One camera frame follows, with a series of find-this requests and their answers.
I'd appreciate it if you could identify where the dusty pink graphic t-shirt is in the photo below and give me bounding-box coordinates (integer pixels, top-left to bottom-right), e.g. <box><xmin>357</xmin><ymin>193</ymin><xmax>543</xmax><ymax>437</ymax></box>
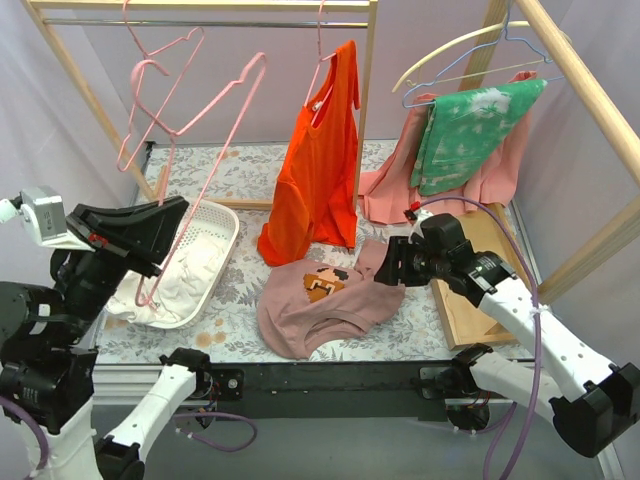
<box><xmin>257</xmin><ymin>239</ymin><xmax>405</xmax><ymax>360</ymax></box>

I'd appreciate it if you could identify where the pink wire hanger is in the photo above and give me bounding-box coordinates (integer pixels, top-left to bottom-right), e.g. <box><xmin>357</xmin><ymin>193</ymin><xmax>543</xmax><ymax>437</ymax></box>
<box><xmin>134</xmin><ymin>52</ymin><xmax>267</xmax><ymax>309</ymax></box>
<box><xmin>116</xmin><ymin>0</ymin><xmax>206</xmax><ymax>174</ymax></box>

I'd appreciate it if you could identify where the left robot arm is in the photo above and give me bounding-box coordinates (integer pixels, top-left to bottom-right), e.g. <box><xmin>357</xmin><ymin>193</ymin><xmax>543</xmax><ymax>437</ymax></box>
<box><xmin>1</xmin><ymin>195</ymin><xmax>213</xmax><ymax>479</ymax></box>

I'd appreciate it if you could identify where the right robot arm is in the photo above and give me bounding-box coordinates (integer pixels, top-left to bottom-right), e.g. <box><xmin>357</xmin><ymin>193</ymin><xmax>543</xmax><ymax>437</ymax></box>
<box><xmin>375</xmin><ymin>209</ymin><xmax>639</xmax><ymax>458</ymax></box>

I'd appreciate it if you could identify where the orange t-shirt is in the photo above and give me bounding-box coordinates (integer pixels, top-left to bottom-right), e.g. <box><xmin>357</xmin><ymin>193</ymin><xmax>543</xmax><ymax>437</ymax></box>
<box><xmin>257</xmin><ymin>40</ymin><xmax>360</xmax><ymax>267</ymax></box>

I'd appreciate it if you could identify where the pink hanger holding orange shirt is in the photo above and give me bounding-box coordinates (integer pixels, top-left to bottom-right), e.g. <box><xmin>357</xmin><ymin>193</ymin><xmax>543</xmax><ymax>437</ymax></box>
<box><xmin>303</xmin><ymin>0</ymin><xmax>333</xmax><ymax>106</ymax></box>

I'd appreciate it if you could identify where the salmon pink pleated garment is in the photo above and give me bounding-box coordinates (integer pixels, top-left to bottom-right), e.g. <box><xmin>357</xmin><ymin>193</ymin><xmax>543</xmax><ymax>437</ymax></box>
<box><xmin>358</xmin><ymin>71</ymin><xmax>547</xmax><ymax>224</ymax></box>

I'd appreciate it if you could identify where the white garment in basket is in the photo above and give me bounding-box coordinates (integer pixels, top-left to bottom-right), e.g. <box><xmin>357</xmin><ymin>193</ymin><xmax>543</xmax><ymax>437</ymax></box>
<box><xmin>106</xmin><ymin>235</ymin><xmax>223</xmax><ymax>328</ymax></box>

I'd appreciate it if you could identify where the white laundry basket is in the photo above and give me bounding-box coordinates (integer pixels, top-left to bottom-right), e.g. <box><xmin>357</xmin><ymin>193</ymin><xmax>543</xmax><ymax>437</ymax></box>
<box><xmin>106</xmin><ymin>199</ymin><xmax>239</xmax><ymax>330</ymax></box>

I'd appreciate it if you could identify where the green tie-dye garment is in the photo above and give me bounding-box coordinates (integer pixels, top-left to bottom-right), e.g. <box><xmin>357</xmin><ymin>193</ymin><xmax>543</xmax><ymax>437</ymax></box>
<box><xmin>409</xmin><ymin>73</ymin><xmax>547</xmax><ymax>204</ymax></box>

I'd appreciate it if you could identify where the floral table cloth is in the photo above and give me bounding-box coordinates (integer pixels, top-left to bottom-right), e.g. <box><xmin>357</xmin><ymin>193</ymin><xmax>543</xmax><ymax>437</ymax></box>
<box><xmin>99</xmin><ymin>140</ymin><xmax>531</xmax><ymax>364</ymax></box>

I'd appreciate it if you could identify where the right wooden clothes rack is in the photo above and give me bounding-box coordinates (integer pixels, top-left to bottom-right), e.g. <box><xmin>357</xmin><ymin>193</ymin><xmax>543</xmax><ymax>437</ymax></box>
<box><xmin>414</xmin><ymin>0</ymin><xmax>640</xmax><ymax>351</ymax></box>

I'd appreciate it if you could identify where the wooden clothes rack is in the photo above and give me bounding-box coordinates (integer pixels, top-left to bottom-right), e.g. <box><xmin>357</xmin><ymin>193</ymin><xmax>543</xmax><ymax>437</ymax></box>
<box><xmin>23</xmin><ymin>1</ymin><xmax>378</xmax><ymax>201</ymax></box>
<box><xmin>414</xmin><ymin>0</ymin><xmax>640</xmax><ymax>351</ymax></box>

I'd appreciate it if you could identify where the left wooden clothes rack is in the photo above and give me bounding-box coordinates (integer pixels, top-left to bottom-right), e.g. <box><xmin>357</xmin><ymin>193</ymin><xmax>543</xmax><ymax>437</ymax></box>
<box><xmin>23</xmin><ymin>1</ymin><xmax>378</xmax><ymax>201</ymax></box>

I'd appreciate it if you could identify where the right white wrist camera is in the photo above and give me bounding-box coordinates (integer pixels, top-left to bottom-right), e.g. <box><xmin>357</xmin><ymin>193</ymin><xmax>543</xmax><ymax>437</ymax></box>
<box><xmin>404</xmin><ymin>207</ymin><xmax>433</xmax><ymax>235</ymax></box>

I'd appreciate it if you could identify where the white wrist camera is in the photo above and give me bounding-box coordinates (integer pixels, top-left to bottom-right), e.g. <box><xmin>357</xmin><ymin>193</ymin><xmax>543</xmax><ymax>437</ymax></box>
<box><xmin>1</xmin><ymin>186</ymin><xmax>93</xmax><ymax>251</ymax></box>
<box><xmin>404</xmin><ymin>207</ymin><xmax>433</xmax><ymax>235</ymax></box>

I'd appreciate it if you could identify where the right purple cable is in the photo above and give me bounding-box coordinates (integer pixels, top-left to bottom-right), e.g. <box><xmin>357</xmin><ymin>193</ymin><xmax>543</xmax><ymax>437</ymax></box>
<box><xmin>419</xmin><ymin>196</ymin><xmax>544</xmax><ymax>480</ymax></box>

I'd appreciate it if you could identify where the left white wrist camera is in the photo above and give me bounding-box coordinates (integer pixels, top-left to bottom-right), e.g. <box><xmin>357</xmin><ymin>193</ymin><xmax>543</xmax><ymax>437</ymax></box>
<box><xmin>1</xmin><ymin>186</ymin><xmax>93</xmax><ymax>251</ymax></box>

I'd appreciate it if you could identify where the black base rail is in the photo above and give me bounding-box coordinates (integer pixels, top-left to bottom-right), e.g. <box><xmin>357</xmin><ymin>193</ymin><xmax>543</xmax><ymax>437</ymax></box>
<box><xmin>186</xmin><ymin>360</ymin><xmax>486</xmax><ymax>421</ymax></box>

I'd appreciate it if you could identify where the blue wire hanger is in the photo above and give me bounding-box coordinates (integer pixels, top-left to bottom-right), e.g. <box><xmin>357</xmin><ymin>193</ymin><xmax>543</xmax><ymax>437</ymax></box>
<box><xmin>392</xmin><ymin>1</ymin><xmax>554</xmax><ymax>109</ymax></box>

